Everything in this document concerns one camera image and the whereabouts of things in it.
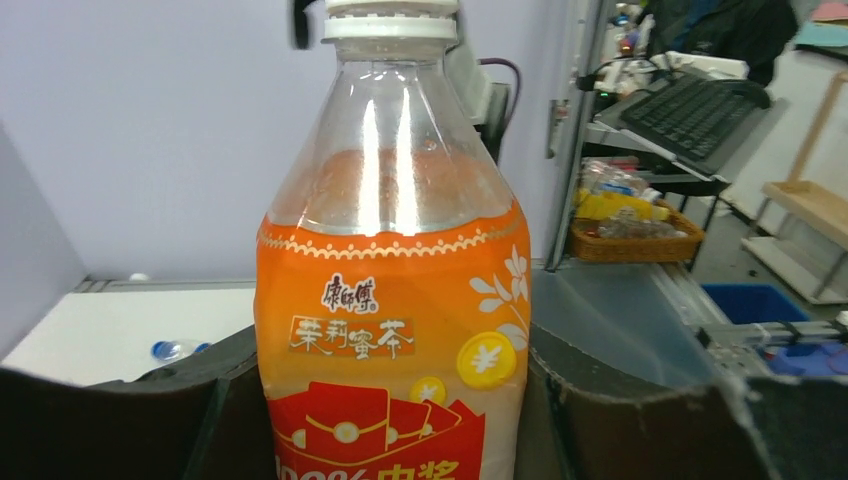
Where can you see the wicker basket of bottles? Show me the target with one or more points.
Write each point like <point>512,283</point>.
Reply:
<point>620,218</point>

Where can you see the wide orange drink bottle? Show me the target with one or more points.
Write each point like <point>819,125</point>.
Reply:
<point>393,294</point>

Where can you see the black computer keyboard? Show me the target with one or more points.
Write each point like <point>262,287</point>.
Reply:
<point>692,117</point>

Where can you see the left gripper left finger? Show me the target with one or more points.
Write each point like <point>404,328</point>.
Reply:
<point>202,417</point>

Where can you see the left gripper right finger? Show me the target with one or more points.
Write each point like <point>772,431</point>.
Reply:
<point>583,419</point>

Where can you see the blue cap pepsi bottle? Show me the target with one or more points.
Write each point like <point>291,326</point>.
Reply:
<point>168,351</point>

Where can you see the aluminium frame rail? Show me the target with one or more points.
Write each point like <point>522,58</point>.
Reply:
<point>817,348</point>

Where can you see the blue plastic bin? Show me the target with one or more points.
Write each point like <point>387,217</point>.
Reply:
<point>754,303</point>

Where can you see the wooden shelf rack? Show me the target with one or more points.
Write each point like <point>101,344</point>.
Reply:
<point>815,206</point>

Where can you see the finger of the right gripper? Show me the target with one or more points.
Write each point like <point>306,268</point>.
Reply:
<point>306,23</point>

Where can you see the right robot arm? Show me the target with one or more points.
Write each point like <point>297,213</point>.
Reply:
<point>489,105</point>

